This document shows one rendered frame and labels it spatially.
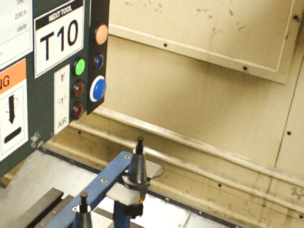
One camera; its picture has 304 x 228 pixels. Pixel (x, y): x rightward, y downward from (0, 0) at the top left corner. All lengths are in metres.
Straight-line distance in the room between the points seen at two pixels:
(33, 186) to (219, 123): 0.67
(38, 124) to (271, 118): 0.93
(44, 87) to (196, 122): 0.98
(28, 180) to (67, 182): 0.13
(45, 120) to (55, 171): 1.23
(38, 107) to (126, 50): 0.96
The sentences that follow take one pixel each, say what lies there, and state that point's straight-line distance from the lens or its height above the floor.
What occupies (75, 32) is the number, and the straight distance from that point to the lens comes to 0.69.
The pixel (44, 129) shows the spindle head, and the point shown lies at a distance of 0.70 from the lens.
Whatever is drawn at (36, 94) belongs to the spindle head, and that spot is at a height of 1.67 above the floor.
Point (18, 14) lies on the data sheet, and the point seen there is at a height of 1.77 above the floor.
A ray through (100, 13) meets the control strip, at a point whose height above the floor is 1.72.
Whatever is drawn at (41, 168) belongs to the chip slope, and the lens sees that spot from 1.94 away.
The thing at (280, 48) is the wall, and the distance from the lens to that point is 1.43.
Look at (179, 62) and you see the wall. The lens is 1.55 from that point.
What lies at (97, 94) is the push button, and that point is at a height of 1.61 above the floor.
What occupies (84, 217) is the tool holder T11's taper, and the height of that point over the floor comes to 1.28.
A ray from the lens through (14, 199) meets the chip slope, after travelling 1.90.
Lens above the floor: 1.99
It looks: 33 degrees down
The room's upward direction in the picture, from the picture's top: 3 degrees clockwise
